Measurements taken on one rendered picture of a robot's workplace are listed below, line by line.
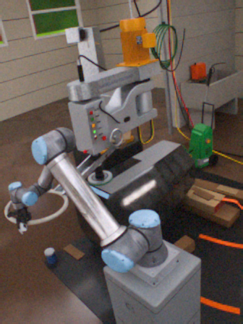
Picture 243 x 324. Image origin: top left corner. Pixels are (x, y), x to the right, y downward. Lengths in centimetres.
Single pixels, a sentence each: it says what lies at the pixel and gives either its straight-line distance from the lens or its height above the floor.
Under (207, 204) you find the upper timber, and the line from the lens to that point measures 321.
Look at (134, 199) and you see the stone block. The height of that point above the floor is 69.
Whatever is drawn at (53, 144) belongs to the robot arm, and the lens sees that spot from 137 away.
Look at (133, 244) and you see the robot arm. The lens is 138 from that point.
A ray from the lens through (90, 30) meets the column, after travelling 312.
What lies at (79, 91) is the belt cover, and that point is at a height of 162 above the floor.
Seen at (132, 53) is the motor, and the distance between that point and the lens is 266.
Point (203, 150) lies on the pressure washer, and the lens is 415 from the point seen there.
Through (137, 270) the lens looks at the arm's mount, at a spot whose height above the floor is 89.
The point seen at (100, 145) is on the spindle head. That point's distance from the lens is 239.
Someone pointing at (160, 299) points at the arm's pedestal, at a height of 85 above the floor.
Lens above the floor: 210
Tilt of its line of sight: 26 degrees down
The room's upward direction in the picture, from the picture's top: 9 degrees counter-clockwise
